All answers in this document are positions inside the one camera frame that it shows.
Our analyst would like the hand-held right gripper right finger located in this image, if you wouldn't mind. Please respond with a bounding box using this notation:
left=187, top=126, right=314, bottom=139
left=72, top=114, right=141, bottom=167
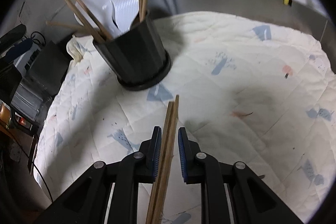
left=178, top=127, right=305, bottom=224

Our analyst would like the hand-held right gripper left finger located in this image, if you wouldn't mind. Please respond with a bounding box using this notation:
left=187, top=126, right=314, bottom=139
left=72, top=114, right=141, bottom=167
left=34, top=126, right=162, bottom=224

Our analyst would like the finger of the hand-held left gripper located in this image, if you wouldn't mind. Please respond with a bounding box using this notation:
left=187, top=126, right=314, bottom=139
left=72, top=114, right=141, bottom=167
left=5, top=38, right=34, bottom=62
left=0, top=24, right=27, bottom=43

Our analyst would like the black utensil holder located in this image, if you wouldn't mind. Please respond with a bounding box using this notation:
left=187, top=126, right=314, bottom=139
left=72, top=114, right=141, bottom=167
left=93, top=9, right=172, bottom=91

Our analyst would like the dotted white rice paddle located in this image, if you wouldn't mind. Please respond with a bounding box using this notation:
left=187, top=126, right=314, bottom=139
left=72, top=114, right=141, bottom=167
left=112, top=0, right=140, bottom=34

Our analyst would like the grey kitchen appliance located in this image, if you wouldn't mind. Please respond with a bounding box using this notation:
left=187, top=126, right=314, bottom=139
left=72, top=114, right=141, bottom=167
left=27, top=40, right=73, bottom=89

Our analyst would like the quilted printed cloth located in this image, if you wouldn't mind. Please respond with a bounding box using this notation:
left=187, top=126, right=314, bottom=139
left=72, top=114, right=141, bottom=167
left=34, top=11, right=335, bottom=224

